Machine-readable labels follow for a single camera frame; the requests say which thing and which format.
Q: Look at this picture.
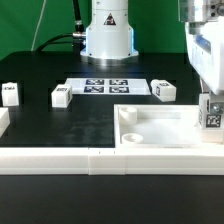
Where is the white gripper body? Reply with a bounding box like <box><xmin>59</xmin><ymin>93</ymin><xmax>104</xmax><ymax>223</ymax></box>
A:
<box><xmin>185</xmin><ymin>20</ymin><xmax>224</xmax><ymax>95</ymax></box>

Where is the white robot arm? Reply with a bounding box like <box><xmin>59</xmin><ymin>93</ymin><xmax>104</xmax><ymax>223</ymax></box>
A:
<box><xmin>80</xmin><ymin>0</ymin><xmax>224</xmax><ymax>114</ymax></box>

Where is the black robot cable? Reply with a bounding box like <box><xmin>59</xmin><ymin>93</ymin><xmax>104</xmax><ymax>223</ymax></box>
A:
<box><xmin>35</xmin><ymin>0</ymin><xmax>87</xmax><ymax>53</ymax></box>

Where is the white square tabletop part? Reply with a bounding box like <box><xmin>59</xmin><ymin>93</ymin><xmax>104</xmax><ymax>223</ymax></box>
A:
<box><xmin>114</xmin><ymin>104</ymin><xmax>224</xmax><ymax>149</ymax></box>

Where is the white fiducial marker sheet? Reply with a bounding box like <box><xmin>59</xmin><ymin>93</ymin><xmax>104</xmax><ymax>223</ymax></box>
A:
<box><xmin>66</xmin><ymin>78</ymin><xmax>151</xmax><ymax>95</ymax></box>

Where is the white front fence bar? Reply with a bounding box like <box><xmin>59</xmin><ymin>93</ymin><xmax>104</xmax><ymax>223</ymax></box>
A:
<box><xmin>0</xmin><ymin>148</ymin><xmax>224</xmax><ymax>175</ymax></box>

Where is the white thin cable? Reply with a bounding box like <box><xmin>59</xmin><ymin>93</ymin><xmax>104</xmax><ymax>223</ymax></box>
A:
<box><xmin>30</xmin><ymin>0</ymin><xmax>47</xmax><ymax>52</ymax></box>

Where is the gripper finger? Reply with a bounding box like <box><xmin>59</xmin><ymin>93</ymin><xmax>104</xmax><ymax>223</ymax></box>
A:
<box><xmin>210</xmin><ymin>102</ymin><xmax>223</xmax><ymax>114</ymax></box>

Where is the white left fence piece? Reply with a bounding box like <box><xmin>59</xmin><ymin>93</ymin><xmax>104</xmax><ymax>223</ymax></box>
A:
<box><xmin>0</xmin><ymin>108</ymin><xmax>10</xmax><ymax>137</ymax></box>

